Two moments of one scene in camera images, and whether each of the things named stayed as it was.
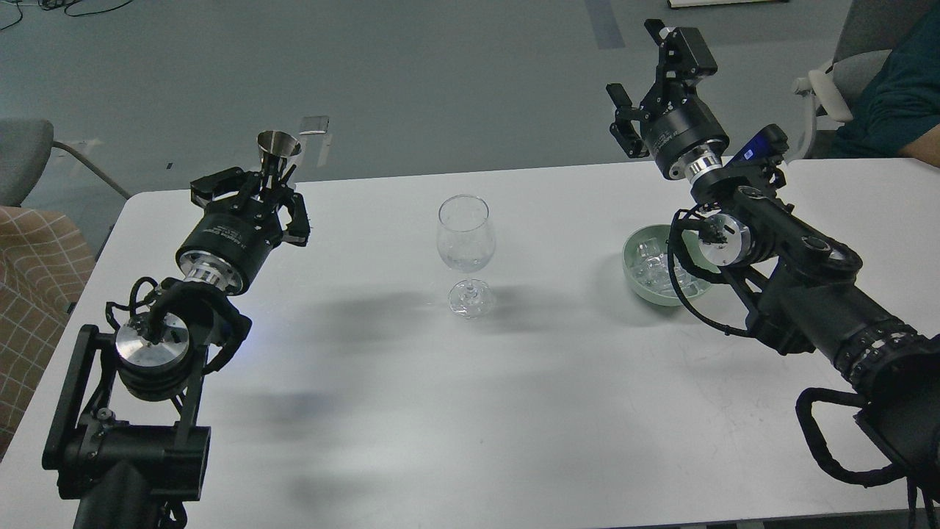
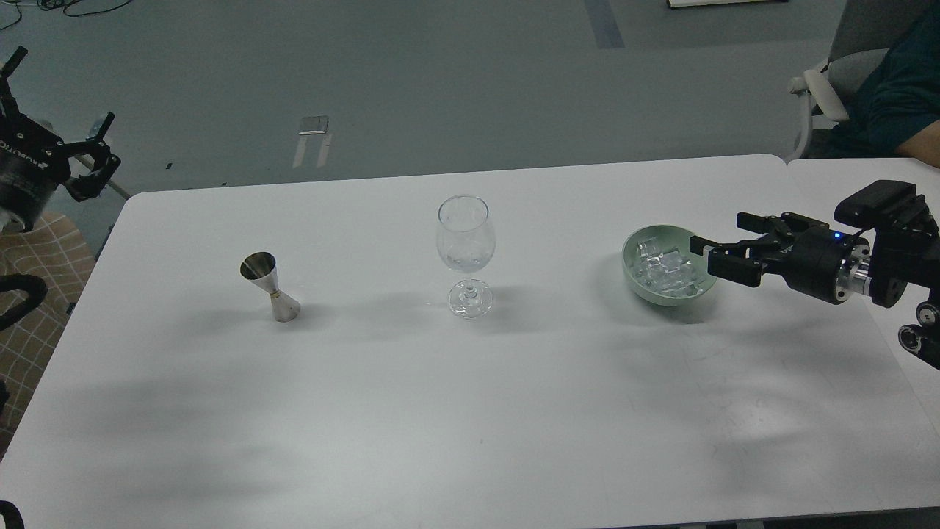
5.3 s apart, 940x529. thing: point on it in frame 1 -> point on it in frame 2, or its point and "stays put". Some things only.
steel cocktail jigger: (276, 147) -> (261, 267)
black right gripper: (687, 137) -> (822, 263)
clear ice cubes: (650, 268) stays put
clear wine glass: (465, 239) stays put
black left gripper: (228, 242) -> (34, 160)
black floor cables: (53, 4) stays put
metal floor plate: (314, 125) stays put
